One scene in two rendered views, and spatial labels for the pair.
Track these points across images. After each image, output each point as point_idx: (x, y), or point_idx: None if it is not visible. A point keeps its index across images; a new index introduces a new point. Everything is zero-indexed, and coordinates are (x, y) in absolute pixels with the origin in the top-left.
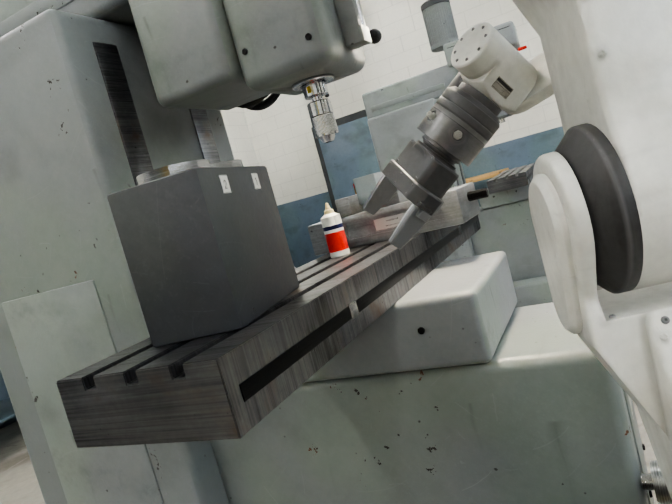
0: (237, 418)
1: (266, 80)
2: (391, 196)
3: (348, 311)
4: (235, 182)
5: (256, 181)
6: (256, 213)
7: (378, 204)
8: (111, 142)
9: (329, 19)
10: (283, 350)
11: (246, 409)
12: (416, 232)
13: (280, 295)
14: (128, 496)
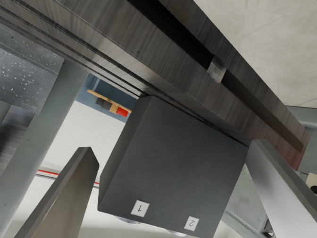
0: (307, 143)
1: None
2: (52, 206)
3: (225, 79)
4: (176, 219)
5: (140, 208)
6: (167, 187)
7: (80, 176)
8: (19, 166)
9: None
10: (281, 138)
11: (304, 140)
12: (309, 188)
13: (196, 123)
14: None
